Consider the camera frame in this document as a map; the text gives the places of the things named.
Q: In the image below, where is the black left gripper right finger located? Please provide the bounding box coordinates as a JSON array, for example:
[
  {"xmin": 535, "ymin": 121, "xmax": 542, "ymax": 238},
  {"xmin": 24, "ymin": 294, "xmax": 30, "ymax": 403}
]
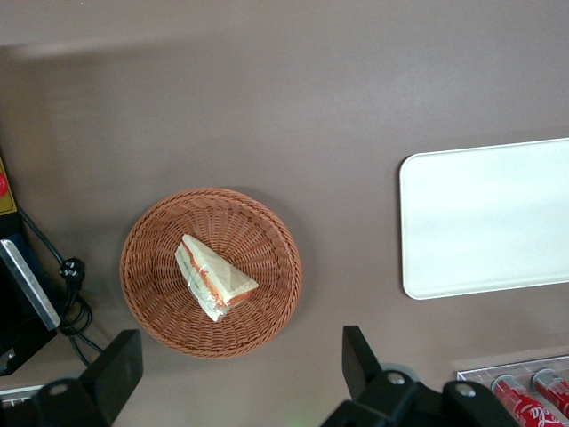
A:
[{"xmin": 319, "ymin": 326, "xmax": 521, "ymax": 427}]

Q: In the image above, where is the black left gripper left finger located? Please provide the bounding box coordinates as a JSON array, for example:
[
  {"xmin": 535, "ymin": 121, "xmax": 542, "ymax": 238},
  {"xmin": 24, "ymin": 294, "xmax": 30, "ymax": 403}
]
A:
[{"xmin": 26, "ymin": 328, "xmax": 144, "ymax": 427}]

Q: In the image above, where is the plastic-wrapped triangle sandwich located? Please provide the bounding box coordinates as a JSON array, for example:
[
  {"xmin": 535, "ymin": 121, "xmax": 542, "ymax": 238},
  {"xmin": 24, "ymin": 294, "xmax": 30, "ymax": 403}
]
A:
[{"xmin": 175, "ymin": 234, "xmax": 260, "ymax": 325}]

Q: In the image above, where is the round brown wicker basket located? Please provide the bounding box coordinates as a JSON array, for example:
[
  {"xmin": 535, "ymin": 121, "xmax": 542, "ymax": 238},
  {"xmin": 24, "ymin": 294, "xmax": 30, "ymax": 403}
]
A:
[{"xmin": 119, "ymin": 186, "xmax": 304, "ymax": 359}]

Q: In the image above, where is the white rectangular plastic tray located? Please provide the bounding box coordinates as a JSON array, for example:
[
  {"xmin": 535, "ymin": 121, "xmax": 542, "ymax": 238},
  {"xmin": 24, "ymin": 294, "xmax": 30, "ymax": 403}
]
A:
[{"xmin": 398, "ymin": 137, "xmax": 569, "ymax": 301}]

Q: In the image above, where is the clear acrylic can holder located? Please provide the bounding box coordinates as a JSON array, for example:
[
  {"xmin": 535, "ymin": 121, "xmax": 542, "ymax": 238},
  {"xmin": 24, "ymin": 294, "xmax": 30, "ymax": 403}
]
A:
[{"xmin": 456, "ymin": 354, "xmax": 569, "ymax": 427}]

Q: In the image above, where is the black box with silver bar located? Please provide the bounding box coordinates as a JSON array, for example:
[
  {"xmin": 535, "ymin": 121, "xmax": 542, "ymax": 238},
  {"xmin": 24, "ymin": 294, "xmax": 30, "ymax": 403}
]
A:
[{"xmin": 0, "ymin": 230, "xmax": 62, "ymax": 378}]

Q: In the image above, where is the red cola can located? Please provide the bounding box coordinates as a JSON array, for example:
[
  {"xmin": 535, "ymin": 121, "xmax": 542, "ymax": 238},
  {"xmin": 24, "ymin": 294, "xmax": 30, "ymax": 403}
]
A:
[
  {"xmin": 532, "ymin": 367, "xmax": 569, "ymax": 418},
  {"xmin": 491, "ymin": 375, "xmax": 566, "ymax": 427}
]

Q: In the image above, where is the yellow emergency stop button box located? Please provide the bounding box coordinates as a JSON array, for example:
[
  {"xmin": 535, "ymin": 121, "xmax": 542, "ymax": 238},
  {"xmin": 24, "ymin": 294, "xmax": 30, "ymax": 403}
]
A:
[{"xmin": 0, "ymin": 153, "xmax": 19, "ymax": 218}]

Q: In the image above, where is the white wire rack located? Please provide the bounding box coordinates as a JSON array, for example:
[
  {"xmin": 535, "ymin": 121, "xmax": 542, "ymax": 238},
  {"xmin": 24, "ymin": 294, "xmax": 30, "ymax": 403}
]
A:
[{"xmin": 0, "ymin": 384, "xmax": 45, "ymax": 410}]

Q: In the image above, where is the black power cable with plug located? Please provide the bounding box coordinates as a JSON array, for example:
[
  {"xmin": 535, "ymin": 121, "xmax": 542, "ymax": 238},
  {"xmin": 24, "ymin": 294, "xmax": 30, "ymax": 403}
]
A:
[{"xmin": 17, "ymin": 207, "xmax": 107, "ymax": 371}]

